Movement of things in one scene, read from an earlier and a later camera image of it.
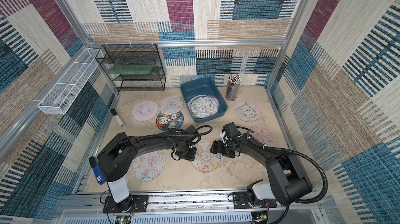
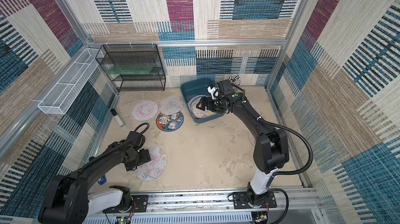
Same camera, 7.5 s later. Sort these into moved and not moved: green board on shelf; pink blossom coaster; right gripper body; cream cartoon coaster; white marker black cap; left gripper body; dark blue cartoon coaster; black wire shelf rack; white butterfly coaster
Moved: left gripper body; cream cartoon coaster; right gripper body
Not moved: pink blossom coaster; white butterfly coaster; white marker black cap; green board on shelf; black wire shelf rack; dark blue cartoon coaster
